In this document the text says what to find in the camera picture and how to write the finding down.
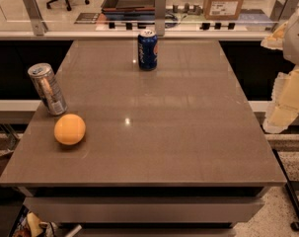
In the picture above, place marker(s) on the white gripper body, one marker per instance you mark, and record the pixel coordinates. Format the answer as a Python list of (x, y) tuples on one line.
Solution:
[(296, 39)]

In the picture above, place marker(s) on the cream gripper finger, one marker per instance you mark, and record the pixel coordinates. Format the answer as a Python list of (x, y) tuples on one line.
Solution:
[(275, 40), (284, 106)]

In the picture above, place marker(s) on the blue pepsi can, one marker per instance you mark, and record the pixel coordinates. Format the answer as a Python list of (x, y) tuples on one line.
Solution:
[(147, 49)]

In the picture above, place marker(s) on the silver energy drink can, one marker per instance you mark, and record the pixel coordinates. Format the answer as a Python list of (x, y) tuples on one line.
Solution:
[(47, 88)]

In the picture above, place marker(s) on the cardboard box with label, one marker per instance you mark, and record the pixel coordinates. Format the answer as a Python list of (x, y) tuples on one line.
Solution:
[(222, 9)]

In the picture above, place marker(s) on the orange fruit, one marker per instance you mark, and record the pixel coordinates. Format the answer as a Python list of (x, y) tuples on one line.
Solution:
[(69, 129)]

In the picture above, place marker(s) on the right metal railing post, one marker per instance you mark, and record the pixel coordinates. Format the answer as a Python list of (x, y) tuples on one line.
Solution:
[(282, 11)]

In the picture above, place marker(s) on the metal railing post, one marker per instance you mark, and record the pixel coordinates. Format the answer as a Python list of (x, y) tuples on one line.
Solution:
[(282, 11), (38, 25), (160, 11)]

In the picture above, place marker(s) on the middle metal railing post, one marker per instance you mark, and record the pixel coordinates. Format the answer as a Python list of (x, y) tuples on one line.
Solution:
[(160, 11)]

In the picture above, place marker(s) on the left metal railing post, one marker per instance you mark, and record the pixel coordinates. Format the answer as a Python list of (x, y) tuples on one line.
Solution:
[(38, 25)]

